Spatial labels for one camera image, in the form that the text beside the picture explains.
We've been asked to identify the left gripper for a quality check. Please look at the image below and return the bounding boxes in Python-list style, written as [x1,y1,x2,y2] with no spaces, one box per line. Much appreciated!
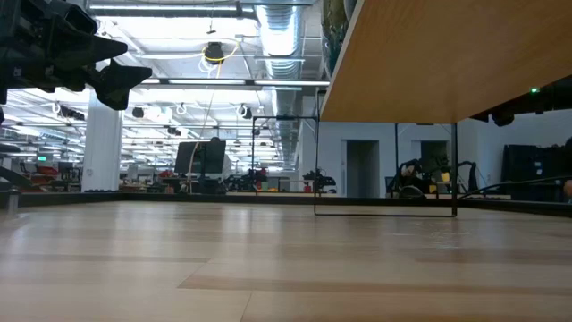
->
[12,0,154,112]

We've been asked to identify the white pillar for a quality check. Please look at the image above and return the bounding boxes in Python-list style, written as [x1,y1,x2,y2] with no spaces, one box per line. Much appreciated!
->
[81,88,124,193]

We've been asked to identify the black monitor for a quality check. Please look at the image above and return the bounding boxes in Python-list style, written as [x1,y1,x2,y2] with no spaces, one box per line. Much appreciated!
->
[173,140,228,176]

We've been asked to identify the black cabinet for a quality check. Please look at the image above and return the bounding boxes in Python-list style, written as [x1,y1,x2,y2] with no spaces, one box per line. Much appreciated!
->
[500,142,569,203]

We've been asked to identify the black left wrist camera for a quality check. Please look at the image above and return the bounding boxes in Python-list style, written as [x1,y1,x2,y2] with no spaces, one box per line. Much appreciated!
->
[48,0,99,38]

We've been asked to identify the black overhead camera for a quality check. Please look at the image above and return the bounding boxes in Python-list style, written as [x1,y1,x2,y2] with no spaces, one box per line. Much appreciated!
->
[203,41,226,64]

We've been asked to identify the black aluminium table frame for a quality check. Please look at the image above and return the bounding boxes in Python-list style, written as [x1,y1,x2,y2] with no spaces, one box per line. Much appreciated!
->
[0,187,572,219]

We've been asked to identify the black metal stand frame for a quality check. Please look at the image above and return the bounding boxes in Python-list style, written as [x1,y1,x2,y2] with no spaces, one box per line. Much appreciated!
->
[250,114,319,195]

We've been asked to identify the silver ventilation duct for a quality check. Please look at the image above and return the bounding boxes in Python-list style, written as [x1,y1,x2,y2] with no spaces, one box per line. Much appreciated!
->
[255,0,316,181]

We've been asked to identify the black cable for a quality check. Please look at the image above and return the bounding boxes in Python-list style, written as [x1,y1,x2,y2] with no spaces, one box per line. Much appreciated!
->
[458,174,572,200]

